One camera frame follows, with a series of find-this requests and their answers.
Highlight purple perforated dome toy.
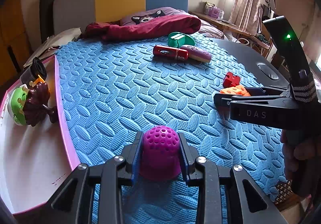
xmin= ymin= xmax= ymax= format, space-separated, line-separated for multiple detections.
xmin=140 ymin=125 xmax=181 ymax=182

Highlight lilac patterned oval toy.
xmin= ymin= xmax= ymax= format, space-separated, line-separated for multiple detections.
xmin=181 ymin=45 xmax=212 ymax=63

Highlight brown massage brush yellow pegs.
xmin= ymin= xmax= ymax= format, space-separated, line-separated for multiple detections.
xmin=23 ymin=82 xmax=58 ymax=127

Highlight person right hand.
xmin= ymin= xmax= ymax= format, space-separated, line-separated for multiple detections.
xmin=280 ymin=130 xmax=320 ymax=180

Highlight orange building block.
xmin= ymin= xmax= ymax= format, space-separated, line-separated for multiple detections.
xmin=220 ymin=85 xmax=250 ymax=96

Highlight red puzzle block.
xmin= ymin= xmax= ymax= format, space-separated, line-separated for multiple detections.
xmin=222 ymin=71 xmax=241 ymax=88

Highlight wooden side desk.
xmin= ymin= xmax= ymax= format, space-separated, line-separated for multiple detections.
xmin=189 ymin=11 xmax=270 ymax=50

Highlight pink rimmed white tray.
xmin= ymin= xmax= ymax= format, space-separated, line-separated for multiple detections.
xmin=1 ymin=56 xmax=79 ymax=217

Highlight pink floral curtain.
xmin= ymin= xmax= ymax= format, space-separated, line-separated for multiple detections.
xmin=229 ymin=0 xmax=261 ymax=35

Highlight pink box on desk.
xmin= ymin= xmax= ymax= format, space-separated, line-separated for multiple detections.
xmin=208 ymin=6 xmax=221 ymax=19

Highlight blue foam puzzle mat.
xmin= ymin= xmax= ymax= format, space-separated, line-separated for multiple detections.
xmin=55 ymin=32 xmax=292 ymax=224

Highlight green tape dispenser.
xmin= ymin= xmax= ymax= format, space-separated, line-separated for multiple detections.
xmin=168 ymin=32 xmax=195 ymax=48

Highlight red cylindrical can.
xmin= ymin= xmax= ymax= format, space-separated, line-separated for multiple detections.
xmin=153 ymin=45 xmax=188 ymax=61

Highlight white green round toy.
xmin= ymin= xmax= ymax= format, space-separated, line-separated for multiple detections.
xmin=8 ymin=84 xmax=29 ymax=126

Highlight orange plastic clip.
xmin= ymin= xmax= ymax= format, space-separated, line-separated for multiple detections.
xmin=29 ymin=75 xmax=46 ymax=87

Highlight clear jar black lid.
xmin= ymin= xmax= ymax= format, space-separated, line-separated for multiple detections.
xmin=20 ymin=57 xmax=47 ymax=85

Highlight cat print purple pillow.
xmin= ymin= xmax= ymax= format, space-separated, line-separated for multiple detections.
xmin=120 ymin=7 xmax=189 ymax=26

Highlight beige canvas bag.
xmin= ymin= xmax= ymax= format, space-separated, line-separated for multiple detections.
xmin=23 ymin=28 xmax=82 ymax=68

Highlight crimson blanket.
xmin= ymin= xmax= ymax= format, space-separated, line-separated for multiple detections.
xmin=82 ymin=14 xmax=201 ymax=42

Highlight black rolled mat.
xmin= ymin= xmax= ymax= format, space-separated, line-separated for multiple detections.
xmin=39 ymin=0 xmax=54 ymax=43

